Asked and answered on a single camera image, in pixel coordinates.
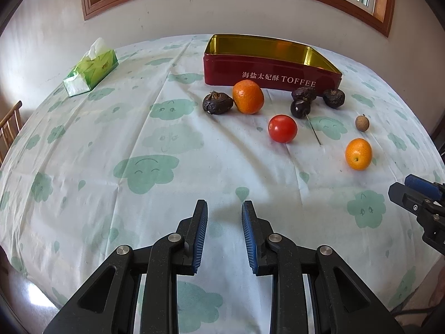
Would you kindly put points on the smooth orange kumquat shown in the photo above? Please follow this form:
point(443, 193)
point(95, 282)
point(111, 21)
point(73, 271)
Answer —
point(358, 154)

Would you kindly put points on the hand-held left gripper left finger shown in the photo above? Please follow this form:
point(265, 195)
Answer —
point(201, 236)

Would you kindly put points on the green tissue box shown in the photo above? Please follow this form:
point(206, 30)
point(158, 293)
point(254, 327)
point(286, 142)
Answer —
point(91, 71)

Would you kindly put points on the dark wrinkled water chestnut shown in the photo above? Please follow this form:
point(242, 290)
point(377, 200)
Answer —
point(303, 94)
point(333, 98)
point(217, 103)

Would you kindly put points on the dark cherry with stem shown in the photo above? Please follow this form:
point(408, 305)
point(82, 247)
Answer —
point(300, 109)

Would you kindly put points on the red and gold tin box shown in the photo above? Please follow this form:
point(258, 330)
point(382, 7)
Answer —
point(264, 73)

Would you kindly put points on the red cherry tomato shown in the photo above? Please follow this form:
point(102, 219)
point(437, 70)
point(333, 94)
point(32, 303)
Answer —
point(282, 128)

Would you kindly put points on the wooden chair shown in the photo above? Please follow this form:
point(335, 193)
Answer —
point(8, 125)

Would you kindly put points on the brown longan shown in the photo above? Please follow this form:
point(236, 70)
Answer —
point(361, 123)

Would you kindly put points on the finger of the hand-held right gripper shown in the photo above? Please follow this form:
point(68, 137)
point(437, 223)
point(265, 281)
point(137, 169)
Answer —
point(420, 185)
point(405, 196)

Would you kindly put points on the white cloud print tablecloth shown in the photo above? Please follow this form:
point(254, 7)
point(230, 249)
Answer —
point(121, 139)

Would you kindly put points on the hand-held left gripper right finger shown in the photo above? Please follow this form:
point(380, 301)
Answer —
point(248, 240)

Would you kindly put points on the mottled orange tangerine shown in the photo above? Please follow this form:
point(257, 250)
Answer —
point(247, 96)

